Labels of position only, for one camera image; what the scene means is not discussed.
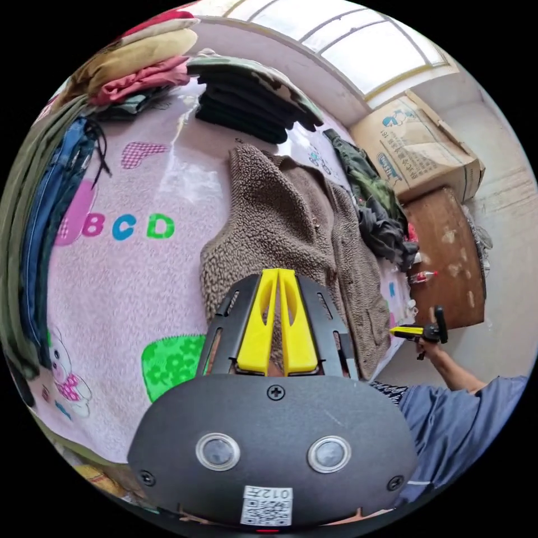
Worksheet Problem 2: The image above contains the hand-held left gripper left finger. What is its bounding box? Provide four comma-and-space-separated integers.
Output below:
236, 268, 279, 376

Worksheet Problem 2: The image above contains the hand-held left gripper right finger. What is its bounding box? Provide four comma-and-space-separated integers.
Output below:
277, 268, 318, 376

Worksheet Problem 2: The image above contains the printed cardboard carton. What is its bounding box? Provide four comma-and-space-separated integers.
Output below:
350, 89, 486, 204

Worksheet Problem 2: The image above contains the person's right hand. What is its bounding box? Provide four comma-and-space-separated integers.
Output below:
415, 338, 441, 361

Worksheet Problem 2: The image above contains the brown fleece vest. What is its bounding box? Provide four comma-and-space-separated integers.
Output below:
200, 144, 392, 382

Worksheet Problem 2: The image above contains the brown wooden cupboard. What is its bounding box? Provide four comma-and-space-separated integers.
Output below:
402, 187, 489, 330

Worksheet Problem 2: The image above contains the window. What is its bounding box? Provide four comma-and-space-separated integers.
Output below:
225, 0, 461, 100

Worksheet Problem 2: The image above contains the bed with pink printed blanket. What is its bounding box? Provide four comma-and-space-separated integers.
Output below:
25, 75, 418, 468

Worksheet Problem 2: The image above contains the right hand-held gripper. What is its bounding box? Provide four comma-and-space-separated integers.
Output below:
389, 322, 449, 361

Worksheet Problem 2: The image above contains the person's right forearm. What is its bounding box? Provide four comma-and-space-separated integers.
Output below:
429, 349, 490, 395

